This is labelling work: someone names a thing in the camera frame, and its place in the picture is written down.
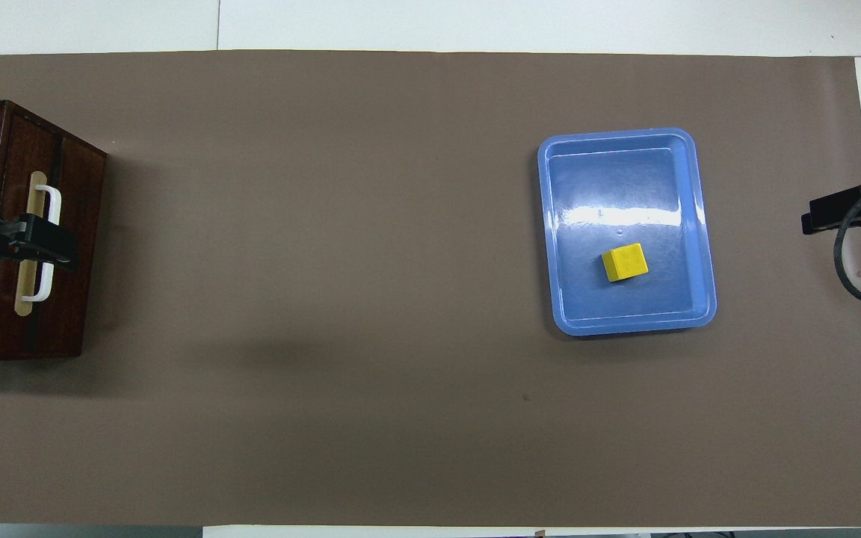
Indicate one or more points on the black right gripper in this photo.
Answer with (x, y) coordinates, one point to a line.
(838, 209)

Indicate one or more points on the wooden drawer with dark front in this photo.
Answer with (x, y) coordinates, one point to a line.
(83, 224)

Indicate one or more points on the yellow block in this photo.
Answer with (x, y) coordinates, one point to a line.
(625, 263)

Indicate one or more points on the blue plastic tray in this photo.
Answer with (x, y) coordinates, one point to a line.
(625, 187)

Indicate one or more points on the brown table mat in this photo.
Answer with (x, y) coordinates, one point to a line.
(326, 299)

